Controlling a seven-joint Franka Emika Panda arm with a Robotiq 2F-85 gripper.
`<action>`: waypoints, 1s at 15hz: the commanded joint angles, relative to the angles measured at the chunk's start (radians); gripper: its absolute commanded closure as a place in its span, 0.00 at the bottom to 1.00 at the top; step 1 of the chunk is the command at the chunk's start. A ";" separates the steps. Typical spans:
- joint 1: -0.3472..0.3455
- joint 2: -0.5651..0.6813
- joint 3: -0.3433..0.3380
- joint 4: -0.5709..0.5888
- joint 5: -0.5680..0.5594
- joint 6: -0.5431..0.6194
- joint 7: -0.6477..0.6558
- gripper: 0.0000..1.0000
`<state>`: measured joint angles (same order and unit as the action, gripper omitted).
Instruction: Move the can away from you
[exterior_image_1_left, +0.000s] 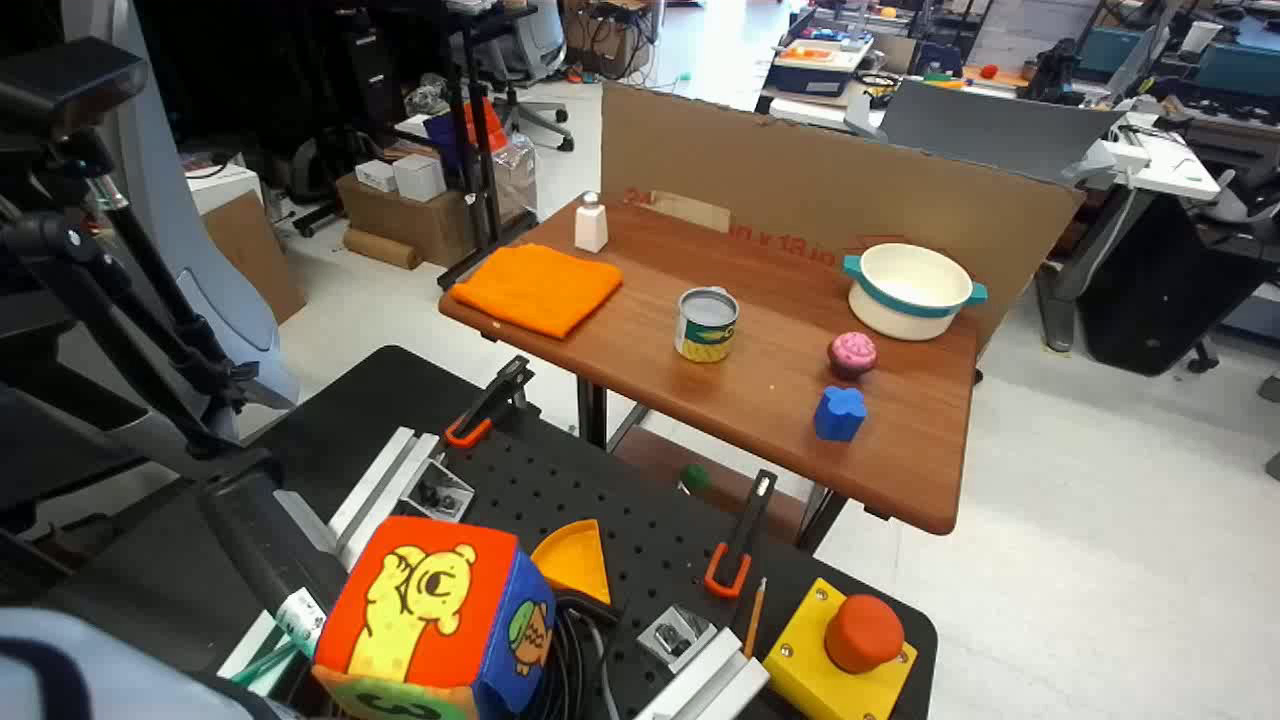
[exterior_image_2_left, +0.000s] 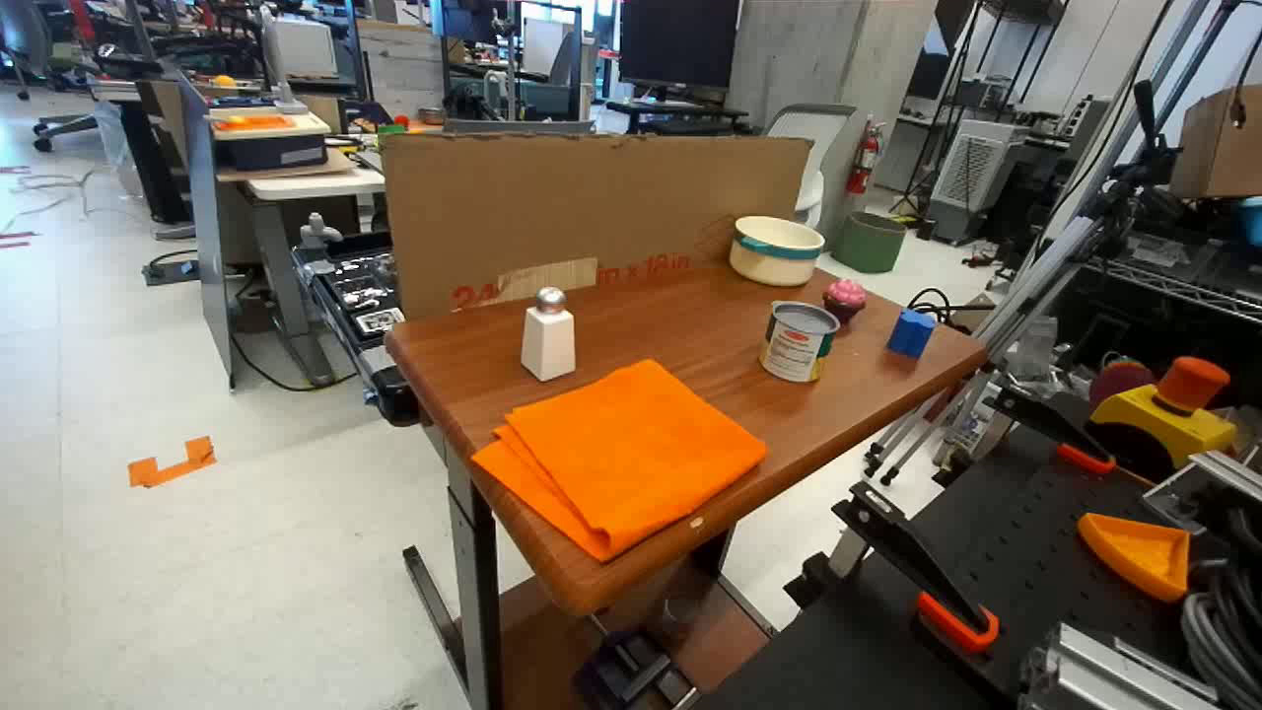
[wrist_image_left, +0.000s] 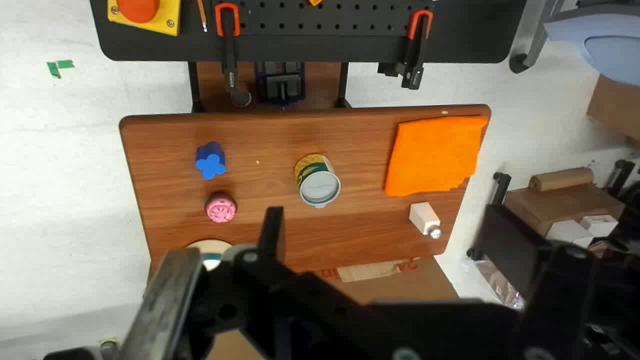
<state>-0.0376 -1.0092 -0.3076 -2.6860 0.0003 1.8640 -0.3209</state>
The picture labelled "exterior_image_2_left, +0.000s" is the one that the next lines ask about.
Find blue cube block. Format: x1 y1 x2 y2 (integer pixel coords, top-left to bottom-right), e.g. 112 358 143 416
881 303 943 363

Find orange floor tape marker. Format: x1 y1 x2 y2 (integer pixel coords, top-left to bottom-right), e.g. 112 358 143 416
126 434 222 493

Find cream bowl with green band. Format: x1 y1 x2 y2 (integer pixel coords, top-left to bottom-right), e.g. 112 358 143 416
724 215 829 292

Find white salt shaker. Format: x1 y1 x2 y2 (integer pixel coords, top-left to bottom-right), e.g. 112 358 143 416
517 283 578 387

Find brown cardboard panel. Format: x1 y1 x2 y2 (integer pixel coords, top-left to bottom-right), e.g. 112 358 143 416
379 129 814 323

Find black perforated mounting board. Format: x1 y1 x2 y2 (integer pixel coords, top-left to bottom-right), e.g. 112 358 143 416
688 424 1262 710

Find silver tripod legs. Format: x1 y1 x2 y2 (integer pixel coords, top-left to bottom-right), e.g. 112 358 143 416
860 0 1226 491

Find orange triangular plastic piece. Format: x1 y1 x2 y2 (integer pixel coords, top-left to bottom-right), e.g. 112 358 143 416
1073 511 1194 609

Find orange folded cloth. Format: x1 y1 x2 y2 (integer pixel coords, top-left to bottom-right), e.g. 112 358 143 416
470 357 772 570

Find grey office desk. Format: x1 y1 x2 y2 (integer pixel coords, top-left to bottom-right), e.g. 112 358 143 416
178 75 388 396

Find brown cardboard box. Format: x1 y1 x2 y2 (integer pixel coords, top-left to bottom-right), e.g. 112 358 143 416
1165 85 1262 204

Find black computer monitor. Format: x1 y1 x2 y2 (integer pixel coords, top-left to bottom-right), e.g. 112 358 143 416
613 0 742 111

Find black table leg frame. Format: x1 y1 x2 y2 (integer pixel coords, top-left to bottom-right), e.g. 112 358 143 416
399 445 507 710

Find green bin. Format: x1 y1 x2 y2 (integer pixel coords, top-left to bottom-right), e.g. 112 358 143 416
829 209 910 277

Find red fire extinguisher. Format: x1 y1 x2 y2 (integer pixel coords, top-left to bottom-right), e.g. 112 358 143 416
838 120 888 200

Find black clamp with orange handle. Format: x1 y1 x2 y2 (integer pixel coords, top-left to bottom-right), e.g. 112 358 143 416
829 476 1004 663
983 375 1123 482

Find yellow emergency stop button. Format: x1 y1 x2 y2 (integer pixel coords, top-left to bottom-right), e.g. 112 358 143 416
1089 353 1240 474

